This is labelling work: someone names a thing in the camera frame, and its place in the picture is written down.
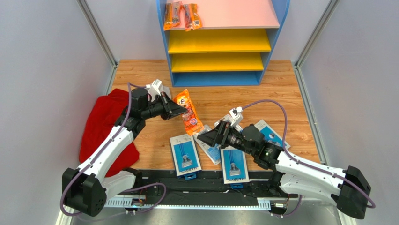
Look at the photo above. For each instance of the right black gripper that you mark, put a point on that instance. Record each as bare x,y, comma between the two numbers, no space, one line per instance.
222,134

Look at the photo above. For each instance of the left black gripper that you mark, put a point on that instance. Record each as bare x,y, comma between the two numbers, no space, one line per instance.
170,108

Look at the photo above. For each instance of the orange BIC razor bag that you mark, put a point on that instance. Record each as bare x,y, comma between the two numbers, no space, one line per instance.
191,121

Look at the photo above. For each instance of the narrow orange razor pack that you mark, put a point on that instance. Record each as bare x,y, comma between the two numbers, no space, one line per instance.
192,19

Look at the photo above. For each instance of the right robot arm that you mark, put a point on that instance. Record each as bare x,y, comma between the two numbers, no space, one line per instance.
347,189

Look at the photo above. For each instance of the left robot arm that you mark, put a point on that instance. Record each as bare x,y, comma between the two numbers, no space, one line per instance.
86,189

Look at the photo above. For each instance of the orange razor pack on shelf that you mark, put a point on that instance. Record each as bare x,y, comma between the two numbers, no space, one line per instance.
172,15

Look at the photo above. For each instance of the blue shelf unit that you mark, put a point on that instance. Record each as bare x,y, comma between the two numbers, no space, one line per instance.
232,48

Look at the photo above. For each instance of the clear blister razor pack left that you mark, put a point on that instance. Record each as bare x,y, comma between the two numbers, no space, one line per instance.
212,152

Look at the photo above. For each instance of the clear blister razor pack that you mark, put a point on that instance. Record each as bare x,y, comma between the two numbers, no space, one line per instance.
228,118
212,152

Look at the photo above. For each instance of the white mesh zip bag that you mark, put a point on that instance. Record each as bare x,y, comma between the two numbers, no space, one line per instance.
167,91

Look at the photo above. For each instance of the clear blister razor pack right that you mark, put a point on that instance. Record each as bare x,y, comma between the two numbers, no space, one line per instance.
228,118

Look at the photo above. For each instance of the white blue Harry's box left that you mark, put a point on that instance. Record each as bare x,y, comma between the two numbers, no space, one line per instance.
185,156

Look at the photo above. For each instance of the white blue harry's box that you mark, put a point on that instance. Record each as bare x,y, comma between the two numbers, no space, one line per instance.
185,156
234,168

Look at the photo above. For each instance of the white blue Harry's box center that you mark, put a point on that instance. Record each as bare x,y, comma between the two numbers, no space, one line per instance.
234,168

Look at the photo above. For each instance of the blue razor box right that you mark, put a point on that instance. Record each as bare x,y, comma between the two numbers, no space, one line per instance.
270,135

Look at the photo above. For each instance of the red cloth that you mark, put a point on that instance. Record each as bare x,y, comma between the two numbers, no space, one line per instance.
101,120

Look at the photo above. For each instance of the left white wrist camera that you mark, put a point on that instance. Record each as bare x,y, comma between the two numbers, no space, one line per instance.
155,88

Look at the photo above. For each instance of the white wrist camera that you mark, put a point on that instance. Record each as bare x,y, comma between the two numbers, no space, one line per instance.
236,114
155,88

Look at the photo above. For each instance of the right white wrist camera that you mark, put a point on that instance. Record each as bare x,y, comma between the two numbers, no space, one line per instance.
236,114

